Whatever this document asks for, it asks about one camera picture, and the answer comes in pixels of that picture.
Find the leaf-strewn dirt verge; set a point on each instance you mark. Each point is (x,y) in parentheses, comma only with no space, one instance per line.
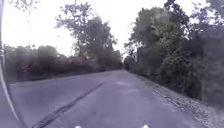
(190,106)

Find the grey asphalt road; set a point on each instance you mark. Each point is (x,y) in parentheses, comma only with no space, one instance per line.
(126,100)

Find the row of trees and bushes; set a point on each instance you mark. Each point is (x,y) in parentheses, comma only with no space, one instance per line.
(66,60)

